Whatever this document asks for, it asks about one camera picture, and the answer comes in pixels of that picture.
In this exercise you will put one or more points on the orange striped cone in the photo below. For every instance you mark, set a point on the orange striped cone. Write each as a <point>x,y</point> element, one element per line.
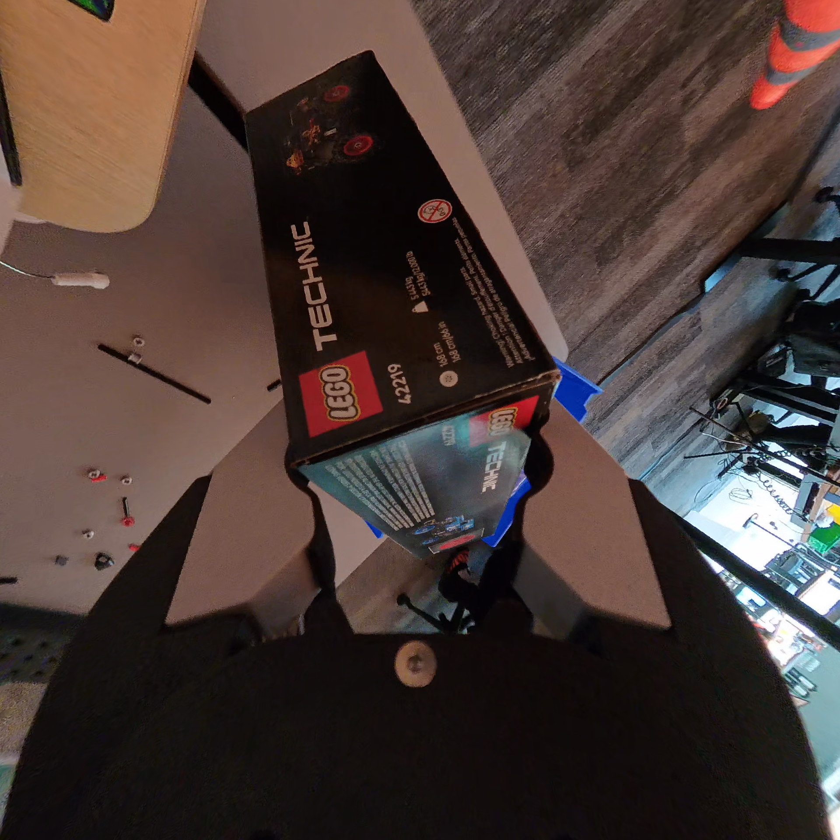
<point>794,53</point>

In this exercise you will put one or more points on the dark perforated panel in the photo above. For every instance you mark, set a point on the dark perforated panel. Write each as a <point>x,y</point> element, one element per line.
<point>40,643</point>

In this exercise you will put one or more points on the white book stand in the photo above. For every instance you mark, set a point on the white book stand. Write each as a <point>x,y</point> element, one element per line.
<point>92,105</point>

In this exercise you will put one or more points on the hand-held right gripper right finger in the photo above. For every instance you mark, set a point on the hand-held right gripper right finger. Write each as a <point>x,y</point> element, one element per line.
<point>597,525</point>

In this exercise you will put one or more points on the monster truck set box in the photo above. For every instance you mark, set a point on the monster truck set box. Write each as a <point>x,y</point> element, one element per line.
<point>394,302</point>

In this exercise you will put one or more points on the black axle rod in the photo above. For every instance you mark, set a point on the black axle rod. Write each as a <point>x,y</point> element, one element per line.
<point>151,374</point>

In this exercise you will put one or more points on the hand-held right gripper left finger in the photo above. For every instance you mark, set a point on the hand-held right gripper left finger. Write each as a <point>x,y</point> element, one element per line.
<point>243,525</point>

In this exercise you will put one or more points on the grey desk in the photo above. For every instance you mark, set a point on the grey desk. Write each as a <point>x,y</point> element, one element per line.
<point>131,433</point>

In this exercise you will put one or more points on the scattered small brick pieces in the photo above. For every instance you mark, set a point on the scattered small brick pieces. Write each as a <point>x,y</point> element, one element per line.
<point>105,519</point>

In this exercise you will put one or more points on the black office chair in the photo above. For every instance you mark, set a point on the black office chair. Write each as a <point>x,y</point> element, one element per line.
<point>446,591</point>

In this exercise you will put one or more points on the blue storage bin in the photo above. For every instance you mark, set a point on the blue storage bin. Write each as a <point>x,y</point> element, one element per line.
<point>578,391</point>

